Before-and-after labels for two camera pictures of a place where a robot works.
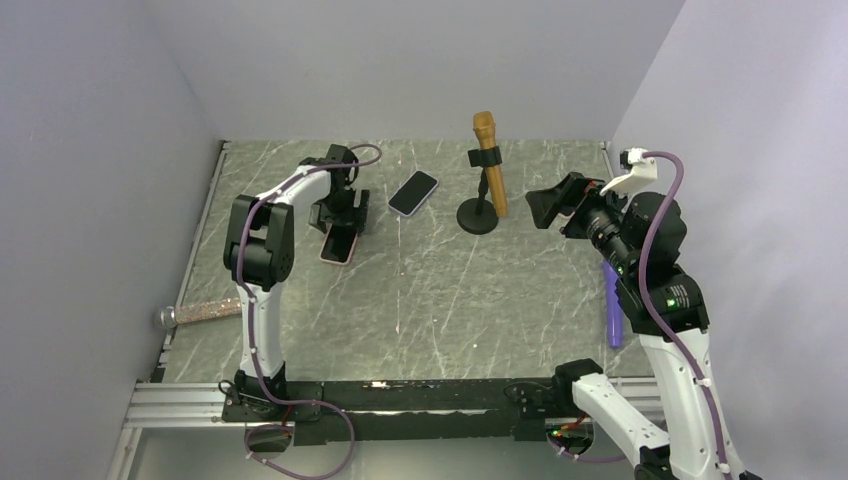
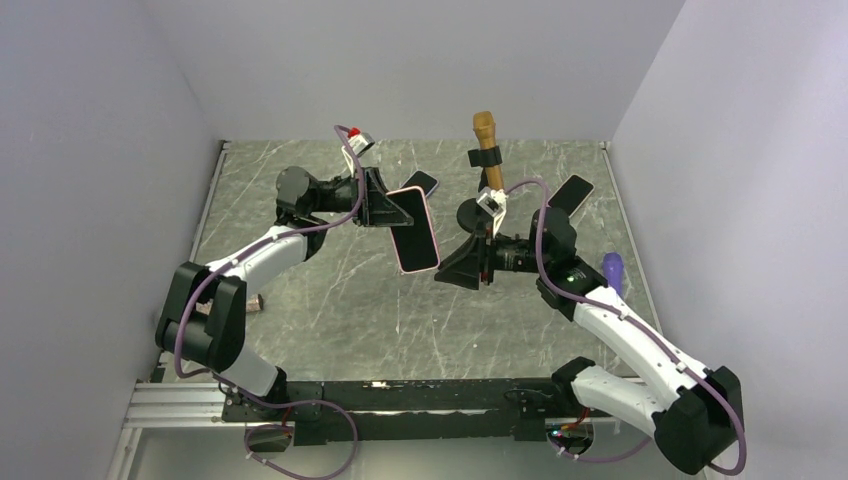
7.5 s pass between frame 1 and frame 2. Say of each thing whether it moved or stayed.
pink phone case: moved
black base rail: stayed
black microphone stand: stayed
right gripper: moved
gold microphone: stayed
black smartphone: moved
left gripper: moved
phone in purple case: stayed
